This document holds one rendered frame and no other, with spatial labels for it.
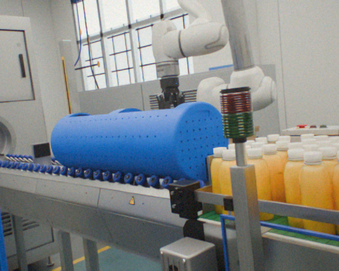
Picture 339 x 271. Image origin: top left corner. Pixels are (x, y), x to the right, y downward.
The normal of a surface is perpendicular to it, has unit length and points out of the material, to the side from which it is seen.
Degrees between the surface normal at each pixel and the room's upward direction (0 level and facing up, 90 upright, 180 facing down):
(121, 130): 65
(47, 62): 90
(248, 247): 90
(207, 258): 90
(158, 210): 70
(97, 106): 90
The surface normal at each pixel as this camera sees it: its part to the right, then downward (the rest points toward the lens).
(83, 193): -0.72, -0.20
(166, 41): -0.29, 0.06
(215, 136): 0.68, 0.00
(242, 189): -0.73, 0.14
